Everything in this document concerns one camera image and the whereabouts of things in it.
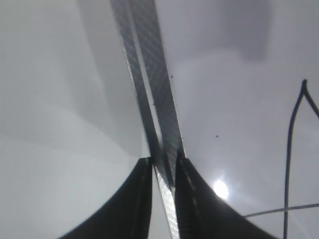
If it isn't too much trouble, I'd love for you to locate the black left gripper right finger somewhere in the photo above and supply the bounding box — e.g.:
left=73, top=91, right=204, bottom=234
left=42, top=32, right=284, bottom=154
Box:
left=175, top=153, right=273, bottom=239

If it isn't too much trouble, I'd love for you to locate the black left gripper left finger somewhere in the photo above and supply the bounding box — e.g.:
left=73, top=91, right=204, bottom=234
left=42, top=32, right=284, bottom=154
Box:
left=62, top=157, right=153, bottom=239

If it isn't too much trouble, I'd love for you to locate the white board with aluminium frame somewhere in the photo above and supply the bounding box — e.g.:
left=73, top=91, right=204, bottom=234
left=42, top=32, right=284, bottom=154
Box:
left=111, top=0, right=319, bottom=239

